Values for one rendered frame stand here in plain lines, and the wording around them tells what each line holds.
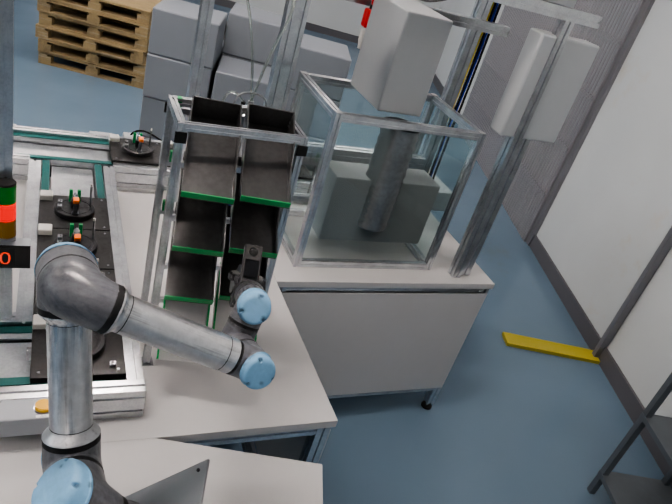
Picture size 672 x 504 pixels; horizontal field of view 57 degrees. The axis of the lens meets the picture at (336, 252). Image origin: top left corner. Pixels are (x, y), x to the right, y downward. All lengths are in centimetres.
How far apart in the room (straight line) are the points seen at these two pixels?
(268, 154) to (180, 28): 260
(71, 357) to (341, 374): 184
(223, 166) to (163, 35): 269
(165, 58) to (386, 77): 218
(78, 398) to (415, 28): 170
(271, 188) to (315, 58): 263
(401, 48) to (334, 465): 186
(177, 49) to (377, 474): 285
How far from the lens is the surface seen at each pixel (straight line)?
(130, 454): 179
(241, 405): 194
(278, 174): 168
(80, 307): 118
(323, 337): 278
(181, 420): 187
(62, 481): 135
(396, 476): 311
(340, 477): 300
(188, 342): 124
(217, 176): 162
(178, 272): 178
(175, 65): 431
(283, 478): 180
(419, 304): 288
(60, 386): 138
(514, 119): 265
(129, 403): 183
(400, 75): 244
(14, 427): 175
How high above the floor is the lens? 224
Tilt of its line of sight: 30 degrees down
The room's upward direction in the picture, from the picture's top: 18 degrees clockwise
